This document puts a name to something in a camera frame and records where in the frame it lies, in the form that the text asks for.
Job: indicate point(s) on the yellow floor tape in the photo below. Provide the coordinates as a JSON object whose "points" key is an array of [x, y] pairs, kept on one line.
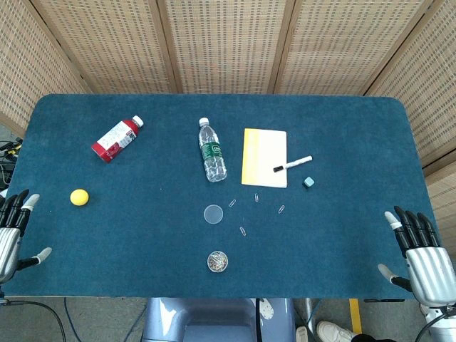
{"points": [[355, 316]]}

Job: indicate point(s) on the yellow ball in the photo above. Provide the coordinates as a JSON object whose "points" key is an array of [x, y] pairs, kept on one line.
{"points": [[79, 197]]}

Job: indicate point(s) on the clear round lid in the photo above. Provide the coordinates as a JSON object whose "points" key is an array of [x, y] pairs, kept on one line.
{"points": [[213, 214]]}

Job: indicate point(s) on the clear water bottle green label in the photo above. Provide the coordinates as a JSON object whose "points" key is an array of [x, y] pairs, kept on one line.
{"points": [[212, 151]]}

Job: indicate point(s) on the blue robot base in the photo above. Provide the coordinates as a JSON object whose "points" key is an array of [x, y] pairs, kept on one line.
{"points": [[213, 318]]}

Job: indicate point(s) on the yellow white notebook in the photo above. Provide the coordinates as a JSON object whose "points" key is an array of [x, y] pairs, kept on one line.
{"points": [[264, 157]]}

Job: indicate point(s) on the round container of paperclips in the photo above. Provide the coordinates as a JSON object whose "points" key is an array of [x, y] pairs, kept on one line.
{"points": [[217, 261]]}

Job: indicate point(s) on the blue table cloth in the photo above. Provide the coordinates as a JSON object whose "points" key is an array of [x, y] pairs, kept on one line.
{"points": [[320, 231]]}

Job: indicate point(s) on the red juice bottle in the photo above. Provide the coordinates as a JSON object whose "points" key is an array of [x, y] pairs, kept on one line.
{"points": [[117, 139]]}

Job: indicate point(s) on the woven folding screen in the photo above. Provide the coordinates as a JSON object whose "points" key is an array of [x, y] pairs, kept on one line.
{"points": [[228, 46]]}

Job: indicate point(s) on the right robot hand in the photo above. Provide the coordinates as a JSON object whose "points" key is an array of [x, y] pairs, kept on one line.
{"points": [[424, 270]]}

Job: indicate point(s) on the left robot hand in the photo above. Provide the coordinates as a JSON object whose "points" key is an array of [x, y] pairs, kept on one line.
{"points": [[8, 235]]}

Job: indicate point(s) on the white marker black cap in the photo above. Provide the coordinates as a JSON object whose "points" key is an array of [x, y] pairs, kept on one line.
{"points": [[293, 164]]}

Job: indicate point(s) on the white shoe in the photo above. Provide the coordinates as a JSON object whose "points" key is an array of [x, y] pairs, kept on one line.
{"points": [[335, 331]]}

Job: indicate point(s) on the light blue cube eraser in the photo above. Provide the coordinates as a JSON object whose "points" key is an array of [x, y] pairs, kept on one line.
{"points": [[308, 182]]}

